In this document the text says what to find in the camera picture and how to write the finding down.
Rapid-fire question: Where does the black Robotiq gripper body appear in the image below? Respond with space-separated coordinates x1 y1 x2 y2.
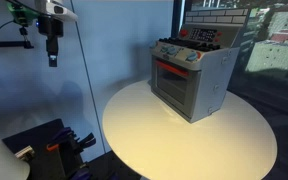
37 15 65 55

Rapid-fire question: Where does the red knob on back panel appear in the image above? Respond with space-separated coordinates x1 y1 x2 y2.
178 28 189 38

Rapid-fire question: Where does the black stove burner grate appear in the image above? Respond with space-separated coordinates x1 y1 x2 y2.
158 36 222 53

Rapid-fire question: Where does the black stove button panel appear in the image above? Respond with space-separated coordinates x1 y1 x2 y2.
188 27 219 43

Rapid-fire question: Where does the grey toy stove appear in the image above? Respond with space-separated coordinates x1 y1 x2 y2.
149 8 250 124

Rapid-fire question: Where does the black webcam on stand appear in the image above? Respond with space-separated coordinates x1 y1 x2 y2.
18 26 30 42

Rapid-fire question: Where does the black equipment cart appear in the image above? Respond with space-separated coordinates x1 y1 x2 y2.
2 118 118 180

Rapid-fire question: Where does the white rounded plastic housing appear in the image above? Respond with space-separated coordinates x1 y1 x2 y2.
0 116 31 180

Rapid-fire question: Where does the grey oven door with window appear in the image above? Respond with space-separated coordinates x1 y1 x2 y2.
151 55 202 123

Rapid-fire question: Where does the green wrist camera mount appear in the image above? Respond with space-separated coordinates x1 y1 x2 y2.
5 0 40 28

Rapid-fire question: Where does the black camera stand bar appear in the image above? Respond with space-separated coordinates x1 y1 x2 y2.
0 39 35 50

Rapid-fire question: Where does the purple handled clamp orange tip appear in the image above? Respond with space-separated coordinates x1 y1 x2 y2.
45 126 78 152

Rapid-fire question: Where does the silver metal bracket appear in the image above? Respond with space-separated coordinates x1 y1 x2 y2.
14 145 36 162

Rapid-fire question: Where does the red oven door handle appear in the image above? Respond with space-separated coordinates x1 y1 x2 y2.
155 59 190 79

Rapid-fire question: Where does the blue stove knob red ring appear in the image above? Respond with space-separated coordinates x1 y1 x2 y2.
185 50 201 63

